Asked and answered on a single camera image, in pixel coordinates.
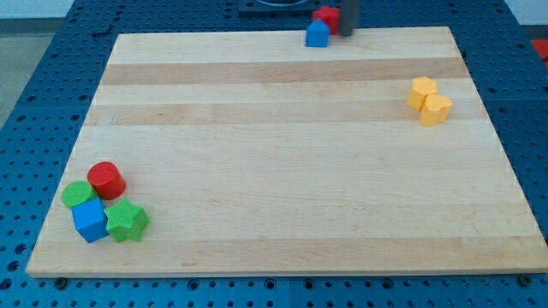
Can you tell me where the blue triangle block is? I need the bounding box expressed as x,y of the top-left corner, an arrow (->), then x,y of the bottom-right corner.
305,19 -> 331,48

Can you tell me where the wooden board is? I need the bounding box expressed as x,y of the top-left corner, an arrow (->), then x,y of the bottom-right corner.
27,27 -> 547,278

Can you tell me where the red star block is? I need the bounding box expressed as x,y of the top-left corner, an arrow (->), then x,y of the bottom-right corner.
312,6 -> 340,35

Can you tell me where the yellow hexagon block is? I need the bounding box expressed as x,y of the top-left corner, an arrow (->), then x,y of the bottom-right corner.
407,76 -> 438,111

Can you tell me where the green star block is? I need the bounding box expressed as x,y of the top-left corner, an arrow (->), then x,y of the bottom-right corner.
104,198 -> 150,243

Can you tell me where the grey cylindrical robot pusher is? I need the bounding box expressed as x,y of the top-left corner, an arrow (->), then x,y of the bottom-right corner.
339,0 -> 360,37

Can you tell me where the yellow heart block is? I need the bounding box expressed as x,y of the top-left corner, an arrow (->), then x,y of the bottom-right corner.
420,94 -> 453,127

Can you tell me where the red cylinder block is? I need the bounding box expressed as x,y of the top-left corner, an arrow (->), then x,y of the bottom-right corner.
86,162 -> 126,200

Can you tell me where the blue cube block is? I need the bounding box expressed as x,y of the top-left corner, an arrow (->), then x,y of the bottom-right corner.
72,198 -> 109,243

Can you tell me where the green cylinder block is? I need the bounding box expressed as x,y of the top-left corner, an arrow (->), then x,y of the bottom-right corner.
61,181 -> 98,209

